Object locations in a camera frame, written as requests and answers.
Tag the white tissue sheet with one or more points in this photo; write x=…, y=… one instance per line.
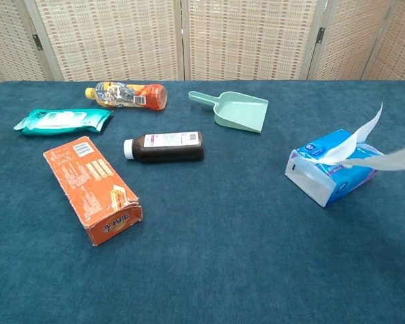
x=391, y=160
x=354, y=140

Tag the blue tissue pack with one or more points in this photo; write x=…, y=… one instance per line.
x=327, y=182

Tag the brown medicine bottle white cap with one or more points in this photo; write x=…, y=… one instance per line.
x=168, y=150

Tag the mint green dustpan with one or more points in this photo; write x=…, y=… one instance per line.
x=239, y=113

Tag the blue felt table cloth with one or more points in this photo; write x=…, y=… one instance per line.
x=202, y=256

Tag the clear orange-label drink bottle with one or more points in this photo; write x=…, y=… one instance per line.
x=131, y=96

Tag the orange cardboard box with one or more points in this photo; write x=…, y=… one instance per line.
x=91, y=182

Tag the woven folding screen panel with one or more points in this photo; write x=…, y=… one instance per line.
x=249, y=37
x=351, y=37
x=398, y=44
x=108, y=37
x=10, y=37

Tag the teal wet wipes pack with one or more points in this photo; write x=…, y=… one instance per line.
x=60, y=121

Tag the dark metal screen hinge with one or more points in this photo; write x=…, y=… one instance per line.
x=320, y=34
x=37, y=41

